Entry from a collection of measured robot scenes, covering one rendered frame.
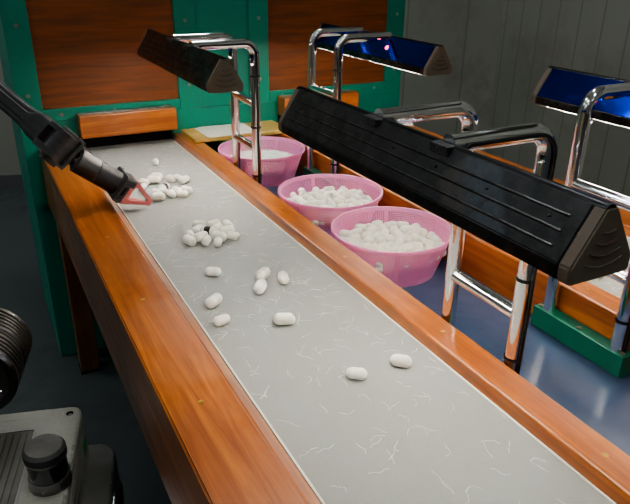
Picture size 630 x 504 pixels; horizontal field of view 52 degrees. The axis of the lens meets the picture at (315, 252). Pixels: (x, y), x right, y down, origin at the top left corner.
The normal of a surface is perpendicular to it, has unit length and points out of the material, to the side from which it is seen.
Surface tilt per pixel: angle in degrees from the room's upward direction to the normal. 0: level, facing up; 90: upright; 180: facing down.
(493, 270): 90
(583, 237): 58
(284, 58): 90
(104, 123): 90
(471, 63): 90
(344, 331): 0
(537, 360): 0
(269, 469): 0
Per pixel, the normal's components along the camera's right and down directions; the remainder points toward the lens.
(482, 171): -0.74, -0.33
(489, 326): 0.01, -0.91
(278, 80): 0.46, 0.37
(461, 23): 0.21, 0.41
